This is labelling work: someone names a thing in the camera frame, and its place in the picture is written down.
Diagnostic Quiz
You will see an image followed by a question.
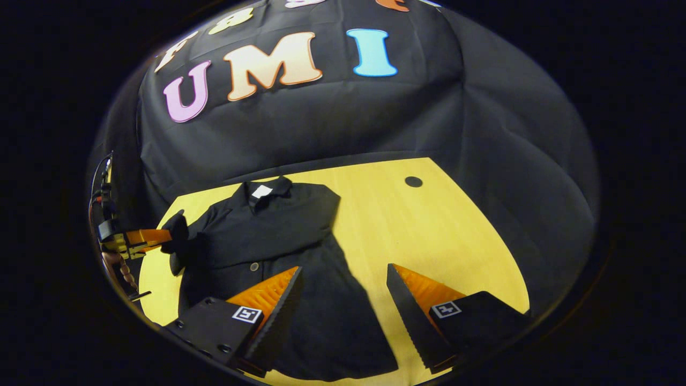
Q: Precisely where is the black backdrop cloth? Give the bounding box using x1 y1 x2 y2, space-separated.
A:
88 0 600 318

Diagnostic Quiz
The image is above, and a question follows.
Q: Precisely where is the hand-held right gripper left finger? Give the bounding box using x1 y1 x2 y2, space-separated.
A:
163 266 304 378

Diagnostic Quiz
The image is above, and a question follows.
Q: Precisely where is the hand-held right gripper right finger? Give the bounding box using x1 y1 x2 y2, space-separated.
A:
386 263 534 375

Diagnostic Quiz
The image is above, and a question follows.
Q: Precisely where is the black button shirt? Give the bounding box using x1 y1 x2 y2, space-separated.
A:
160 176 400 382

